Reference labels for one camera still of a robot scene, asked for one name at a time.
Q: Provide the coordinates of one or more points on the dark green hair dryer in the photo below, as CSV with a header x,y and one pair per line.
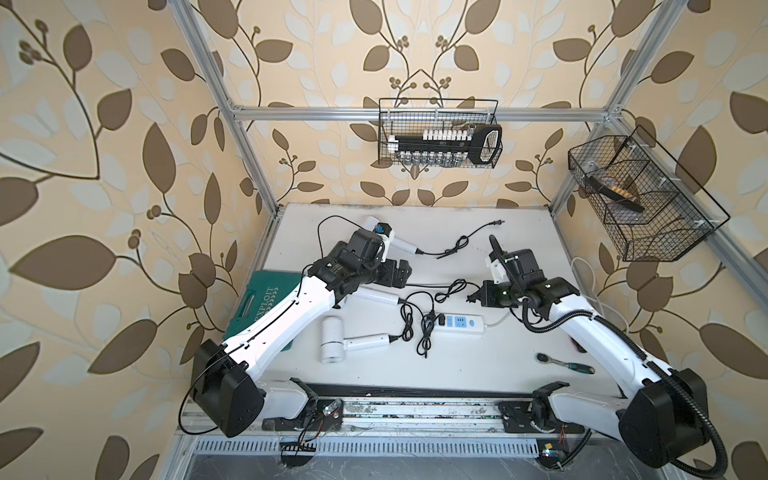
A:
x,y
442,292

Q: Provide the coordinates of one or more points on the small green led board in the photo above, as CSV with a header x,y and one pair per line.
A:
x,y
331,408

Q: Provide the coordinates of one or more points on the brush in right basket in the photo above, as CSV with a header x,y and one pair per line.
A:
x,y
612,197

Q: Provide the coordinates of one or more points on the white blue power strip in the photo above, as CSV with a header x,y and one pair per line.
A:
x,y
455,323

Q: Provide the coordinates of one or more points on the right wire basket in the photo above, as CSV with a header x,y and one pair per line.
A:
x,y
679,211

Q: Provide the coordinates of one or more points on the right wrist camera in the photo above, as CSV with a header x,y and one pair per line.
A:
x,y
498,271

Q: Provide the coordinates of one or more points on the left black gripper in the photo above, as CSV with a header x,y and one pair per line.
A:
x,y
388,279

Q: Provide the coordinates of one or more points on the socket set rail black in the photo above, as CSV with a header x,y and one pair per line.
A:
x,y
477,146

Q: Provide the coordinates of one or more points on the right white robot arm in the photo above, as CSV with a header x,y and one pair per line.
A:
x,y
661,413

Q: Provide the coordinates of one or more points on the orange handled screwdriver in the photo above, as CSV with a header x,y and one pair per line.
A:
x,y
578,347

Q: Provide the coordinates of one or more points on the wire basket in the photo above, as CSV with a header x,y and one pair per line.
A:
x,y
403,115
679,211

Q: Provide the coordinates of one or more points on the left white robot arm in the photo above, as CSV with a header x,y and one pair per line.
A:
x,y
227,381

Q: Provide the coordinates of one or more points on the green tool case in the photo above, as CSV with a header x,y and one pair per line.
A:
x,y
273,306

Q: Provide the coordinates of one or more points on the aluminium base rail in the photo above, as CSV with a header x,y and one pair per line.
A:
x,y
398,427

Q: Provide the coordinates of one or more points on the back wire basket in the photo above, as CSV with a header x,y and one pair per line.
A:
x,y
403,115

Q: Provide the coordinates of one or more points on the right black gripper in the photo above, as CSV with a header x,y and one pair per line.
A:
x,y
493,302

